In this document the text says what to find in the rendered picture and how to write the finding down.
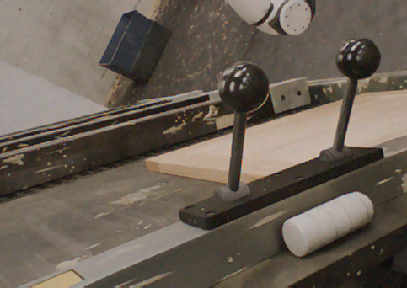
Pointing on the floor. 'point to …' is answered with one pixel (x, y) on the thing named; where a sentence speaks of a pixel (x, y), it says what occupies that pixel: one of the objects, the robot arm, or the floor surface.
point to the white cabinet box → (28, 100)
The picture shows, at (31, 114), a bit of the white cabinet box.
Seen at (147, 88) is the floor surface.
